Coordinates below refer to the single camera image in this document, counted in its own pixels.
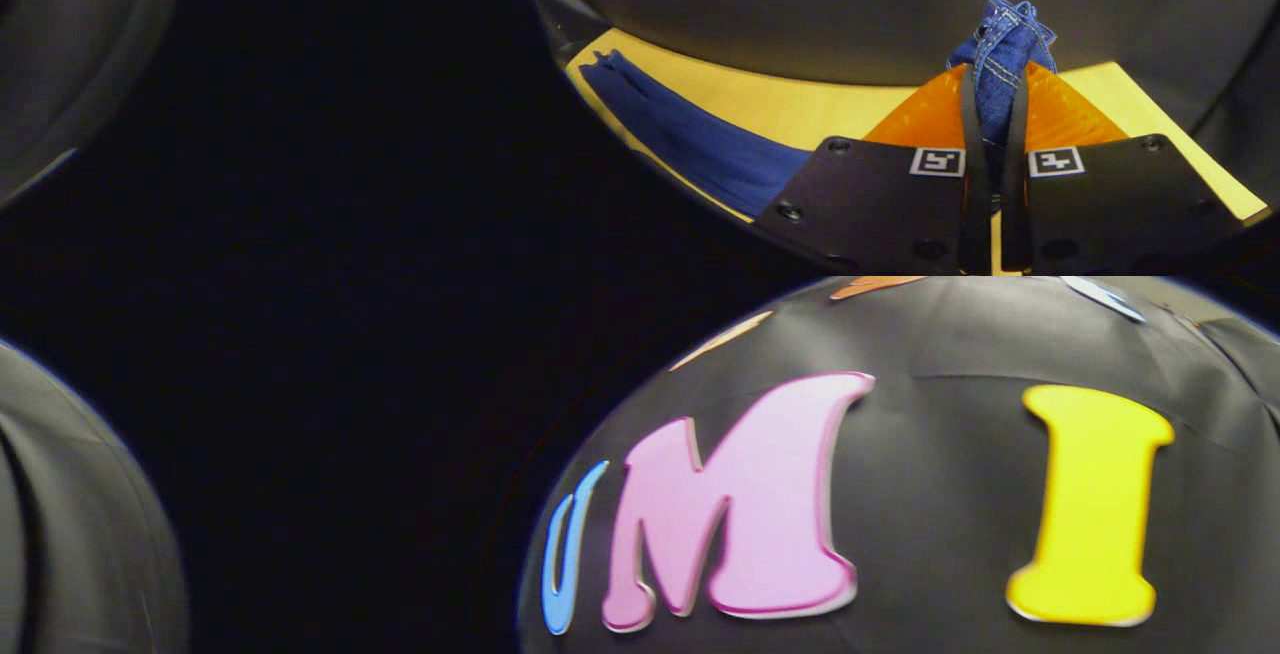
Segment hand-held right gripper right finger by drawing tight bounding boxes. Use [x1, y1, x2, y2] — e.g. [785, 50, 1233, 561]
[1002, 61, 1272, 276]

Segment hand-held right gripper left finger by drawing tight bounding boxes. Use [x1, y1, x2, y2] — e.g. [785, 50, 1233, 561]
[751, 63, 994, 276]

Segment blue denim jeans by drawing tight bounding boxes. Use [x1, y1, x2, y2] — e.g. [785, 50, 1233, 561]
[578, 0, 1058, 222]

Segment black backdrop cloth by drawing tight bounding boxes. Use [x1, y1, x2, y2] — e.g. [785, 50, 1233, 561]
[0, 0, 1280, 654]

